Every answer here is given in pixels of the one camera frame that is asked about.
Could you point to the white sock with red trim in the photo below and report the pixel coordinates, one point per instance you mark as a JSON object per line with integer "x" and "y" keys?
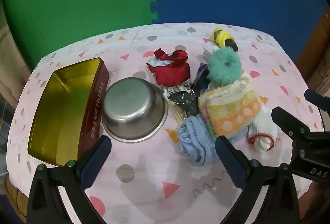
{"x": 263, "y": 123}

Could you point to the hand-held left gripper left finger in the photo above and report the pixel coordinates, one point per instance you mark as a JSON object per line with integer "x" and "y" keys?
{"x": 99, "y": 159}

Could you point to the steel bowl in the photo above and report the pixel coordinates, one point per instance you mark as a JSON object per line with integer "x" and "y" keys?
{"x": 131, "y": 105}

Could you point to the pink patterned tablecloth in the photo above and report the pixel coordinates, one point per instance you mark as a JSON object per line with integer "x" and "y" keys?
{"x": 154, "y": 182}

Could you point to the brown wooden furniture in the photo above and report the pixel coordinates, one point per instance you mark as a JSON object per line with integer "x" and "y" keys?
{"x": 317, "y": 46}

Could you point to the teal fluffy scrunchie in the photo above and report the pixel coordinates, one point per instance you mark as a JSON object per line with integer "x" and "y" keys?
{"x": 216, "y": 69}

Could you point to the yellow striped plush toy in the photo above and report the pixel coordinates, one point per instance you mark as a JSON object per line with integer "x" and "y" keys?
{"x": 219, "y": 37}

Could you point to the orange yellow striped towel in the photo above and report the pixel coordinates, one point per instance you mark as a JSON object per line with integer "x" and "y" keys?
{"x": 232, "y": 113}

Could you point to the dark blue cloth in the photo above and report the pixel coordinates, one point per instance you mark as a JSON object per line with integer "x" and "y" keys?
{"x": 7, "y": 211}

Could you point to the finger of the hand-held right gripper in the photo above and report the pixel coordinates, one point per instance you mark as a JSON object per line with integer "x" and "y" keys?
{"x": 317, "y": 99}
{"x": 283, "y": 118}

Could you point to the bag of wooden sticks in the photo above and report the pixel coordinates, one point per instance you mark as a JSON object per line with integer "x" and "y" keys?
{"x": 175, "y": 113}

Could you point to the red tin box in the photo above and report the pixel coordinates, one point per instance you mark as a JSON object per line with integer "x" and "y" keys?
{"x": 64, "y": 110}

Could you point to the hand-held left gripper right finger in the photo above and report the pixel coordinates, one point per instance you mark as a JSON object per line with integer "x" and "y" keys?
{"x": 226, "y": 151}

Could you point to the black shiny packet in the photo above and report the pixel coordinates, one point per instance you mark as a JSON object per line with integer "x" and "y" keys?
{"x": 183, "y": 101}

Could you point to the green foam mat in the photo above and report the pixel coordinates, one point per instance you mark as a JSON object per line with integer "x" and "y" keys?
{"x": 77, "y": 2}

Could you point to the light blue towel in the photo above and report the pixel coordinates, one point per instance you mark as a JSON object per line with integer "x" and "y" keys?
{"x": 193, "y": 141}

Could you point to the red satin cloth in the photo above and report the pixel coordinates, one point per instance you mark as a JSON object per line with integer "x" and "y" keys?
{"x": 172, "y": 74}

